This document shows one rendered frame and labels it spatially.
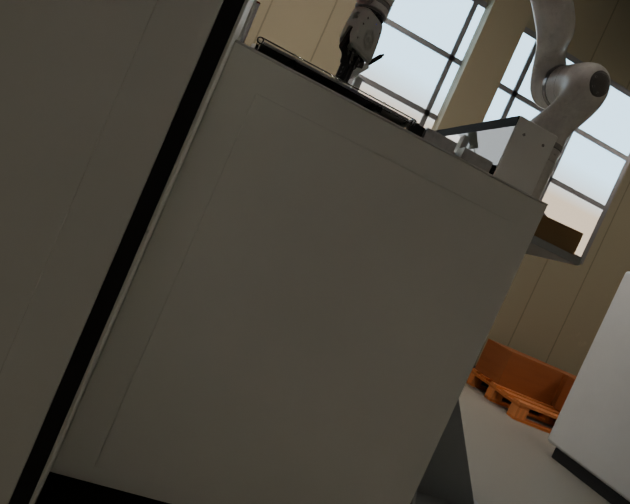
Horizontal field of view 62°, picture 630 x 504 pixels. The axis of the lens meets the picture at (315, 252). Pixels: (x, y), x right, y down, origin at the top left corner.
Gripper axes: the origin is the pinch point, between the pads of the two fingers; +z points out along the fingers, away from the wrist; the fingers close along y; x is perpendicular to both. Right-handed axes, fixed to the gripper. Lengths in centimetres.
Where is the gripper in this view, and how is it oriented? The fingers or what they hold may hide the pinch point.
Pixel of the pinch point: (343, 73)
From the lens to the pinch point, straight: 136.8
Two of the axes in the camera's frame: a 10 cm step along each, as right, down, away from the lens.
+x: -7.6, -3.6, 5.4
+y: 5.1, 1.9, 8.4
